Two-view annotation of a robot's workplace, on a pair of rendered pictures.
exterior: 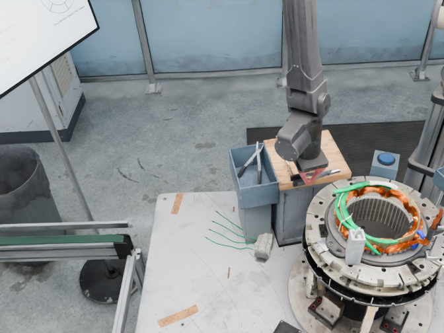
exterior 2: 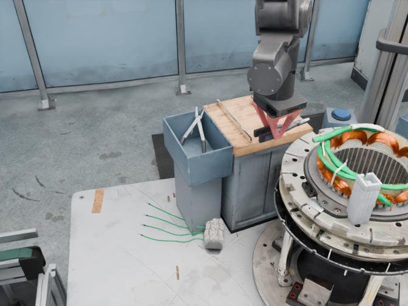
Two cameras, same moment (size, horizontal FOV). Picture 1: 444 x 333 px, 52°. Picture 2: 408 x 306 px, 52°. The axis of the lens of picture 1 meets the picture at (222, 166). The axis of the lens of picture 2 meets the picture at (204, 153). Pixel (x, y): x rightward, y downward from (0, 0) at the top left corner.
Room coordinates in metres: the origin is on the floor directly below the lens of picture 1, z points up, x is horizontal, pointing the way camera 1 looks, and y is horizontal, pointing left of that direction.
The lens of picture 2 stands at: (0.18, 0.12, 1.62)
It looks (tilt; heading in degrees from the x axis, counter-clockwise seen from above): 39 degrees down; 343
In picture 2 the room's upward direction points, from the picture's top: straight up
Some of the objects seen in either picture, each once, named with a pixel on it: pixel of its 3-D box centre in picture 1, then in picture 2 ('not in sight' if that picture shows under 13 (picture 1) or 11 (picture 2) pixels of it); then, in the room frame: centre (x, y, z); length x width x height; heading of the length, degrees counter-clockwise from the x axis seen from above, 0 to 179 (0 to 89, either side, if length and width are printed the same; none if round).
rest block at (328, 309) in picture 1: (330, 308); (315, 292); (0.58, -0.25, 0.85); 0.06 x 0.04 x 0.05; 39
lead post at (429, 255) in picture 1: (437, 240); not in sight; (0.55, -0.43, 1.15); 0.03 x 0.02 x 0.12; 79
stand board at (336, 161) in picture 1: (305, 158); (255, 120); (0.94, -0.24, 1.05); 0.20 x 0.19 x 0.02; 96
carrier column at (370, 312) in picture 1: (369, 314); (370, 291); (0.52, -0.32, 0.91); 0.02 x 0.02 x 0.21
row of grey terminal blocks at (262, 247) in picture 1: (263, 245); (214, 233); (0.83, -0.10, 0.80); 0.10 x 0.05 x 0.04; 159
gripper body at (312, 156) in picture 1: (308, 145); (278, 83); (0.78, -0.20, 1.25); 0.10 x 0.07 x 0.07; 9
